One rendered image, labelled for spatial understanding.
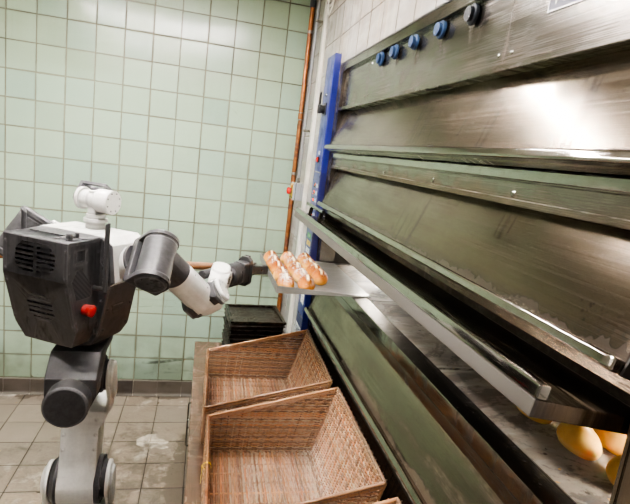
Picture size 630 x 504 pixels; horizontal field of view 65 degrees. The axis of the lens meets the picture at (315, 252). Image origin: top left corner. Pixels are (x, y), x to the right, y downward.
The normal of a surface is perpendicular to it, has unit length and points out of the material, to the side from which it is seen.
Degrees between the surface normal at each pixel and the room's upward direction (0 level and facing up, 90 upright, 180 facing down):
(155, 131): 90
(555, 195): 90
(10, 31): 90
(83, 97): 90
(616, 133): 70
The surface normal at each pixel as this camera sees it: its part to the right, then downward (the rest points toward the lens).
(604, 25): -0.97, -0.08
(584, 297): -0.87, -0.40
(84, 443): 0.22, 0.05
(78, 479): 0.24, -0.19
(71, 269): 0.95, 0.17
